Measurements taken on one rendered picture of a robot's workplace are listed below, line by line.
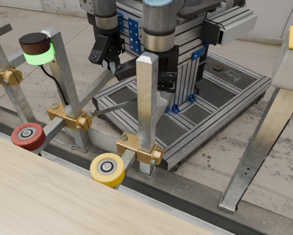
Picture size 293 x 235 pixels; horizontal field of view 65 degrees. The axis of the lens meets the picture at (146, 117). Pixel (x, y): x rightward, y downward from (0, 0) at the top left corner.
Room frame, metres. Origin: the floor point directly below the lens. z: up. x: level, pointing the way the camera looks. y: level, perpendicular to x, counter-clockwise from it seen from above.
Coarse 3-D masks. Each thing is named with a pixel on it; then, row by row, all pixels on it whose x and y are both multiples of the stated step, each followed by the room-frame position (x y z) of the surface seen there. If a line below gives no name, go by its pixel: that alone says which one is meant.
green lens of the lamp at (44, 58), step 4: (48, 52) 0.46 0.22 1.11; (52, 52) 0.48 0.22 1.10; (28, 56) 0.45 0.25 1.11; (32, 56) 0.45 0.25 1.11; (36, 56) 0.45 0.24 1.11; (40, 56) 0.45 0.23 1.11; (44, 56) 0.45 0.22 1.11; (48, 56) 0.46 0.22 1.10; (52, 56) 0.47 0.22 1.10; (28, 60) 0.45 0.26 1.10; (32, 60) 0.45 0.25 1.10; (36, 60) 0.45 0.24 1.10; (40, 60) 0.45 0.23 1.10; (44, 60) 0.45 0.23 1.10; (48, 60) 0.46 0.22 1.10; (32, 64) 0.45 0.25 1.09; (36, 64) 0.45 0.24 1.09
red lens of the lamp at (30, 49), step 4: (44, 40) 0.47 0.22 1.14; (48, 40) 0.48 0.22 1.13; (20, 44) 0.45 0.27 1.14; (24, 44) 0.45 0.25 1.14; (32, 44) 0.45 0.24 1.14; (36, 44) 0.45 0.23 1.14; (40, 44) 0.45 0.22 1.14; (44, 44) 0.46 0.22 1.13; (48, 44) 0.47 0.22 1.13; (24, 48) 0.45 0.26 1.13; (28, 48) 0.45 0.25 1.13; (32, 48) 0.45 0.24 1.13; (36, 48) 0.45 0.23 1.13; (40, 48) 0.45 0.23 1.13; (44, 48) 0.46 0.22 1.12; (48, 48) 0.47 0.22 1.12; (24, 52) 0.45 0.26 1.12; (28, 52) 0.45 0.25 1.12; (32, 52) 0.45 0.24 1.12; (36, 52) 0.45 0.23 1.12; (40, 52) 0.45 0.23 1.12
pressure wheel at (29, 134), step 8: (16, 128) 0.42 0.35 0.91; (24, 128) 0.43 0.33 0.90; (32, 128) 0.43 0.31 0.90; (40, 128) 0.42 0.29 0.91; (16, 136) 0.40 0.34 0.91; (24, 136) 0.40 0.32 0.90; (32, 136) 0.40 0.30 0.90; (40, 136) 0.40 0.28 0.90; (16, 144) 0.37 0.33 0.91; (24, 144) 0.37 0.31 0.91; (32, 144) 0.38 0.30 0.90; (40, 144) 0.39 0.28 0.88
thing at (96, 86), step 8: (104, 72) 0.76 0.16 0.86; (112, 72) 0.78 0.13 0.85; (96, 80) 0.71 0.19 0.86; (104, 80) 0.72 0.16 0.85; (88, 88) 0.66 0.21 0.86; (96, 88) 0.67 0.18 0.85; (80, 96) 0.62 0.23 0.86; (88, 96) 0.63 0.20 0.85; (80, 104) 0.58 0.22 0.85; (56, 120) 0.50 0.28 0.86; (48, 128) 0.47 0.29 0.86; (56, 128) 0.47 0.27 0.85; (48, 136) 0.44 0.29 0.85
